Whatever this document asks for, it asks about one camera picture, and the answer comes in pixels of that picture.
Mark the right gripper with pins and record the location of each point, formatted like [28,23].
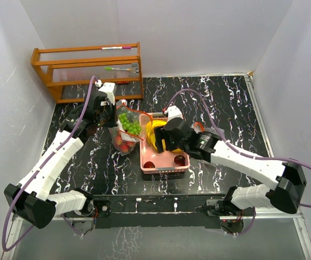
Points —
[161,134]

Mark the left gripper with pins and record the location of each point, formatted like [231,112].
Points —
[112,123]

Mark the green grape bunch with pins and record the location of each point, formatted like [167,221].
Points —
[129,122]

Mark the clear zip bag orange zipper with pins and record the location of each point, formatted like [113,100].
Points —
[143,118]

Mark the red strawberry bunch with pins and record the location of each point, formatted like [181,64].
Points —
[124,147]

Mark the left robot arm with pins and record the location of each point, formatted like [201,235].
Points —
[30,198]

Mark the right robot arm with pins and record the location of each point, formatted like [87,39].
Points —
[282,181]

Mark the yellow banana bunch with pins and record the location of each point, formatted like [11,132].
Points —
[150,126]

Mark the pink plastic basket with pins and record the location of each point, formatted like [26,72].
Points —
[164,162]

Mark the dark red plum right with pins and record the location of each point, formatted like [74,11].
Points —
[180,160]

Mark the dark red plum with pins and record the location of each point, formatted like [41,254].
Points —
[180,160]
[149,164]

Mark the dark red plum left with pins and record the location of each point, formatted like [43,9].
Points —
[149,164]

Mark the green marker pen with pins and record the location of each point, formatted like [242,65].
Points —
[119,69]

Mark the wooden shelf rack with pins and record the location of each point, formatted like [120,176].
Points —
[58,68]

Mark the pink white marker pen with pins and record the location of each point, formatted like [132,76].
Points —
[116,48]

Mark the black base bar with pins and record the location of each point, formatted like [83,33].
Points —
[169,210]

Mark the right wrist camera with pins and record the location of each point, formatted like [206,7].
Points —
[172,112]

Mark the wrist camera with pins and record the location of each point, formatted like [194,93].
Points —
[110,89]
[172,112]

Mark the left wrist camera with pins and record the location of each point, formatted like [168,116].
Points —
[110,89]

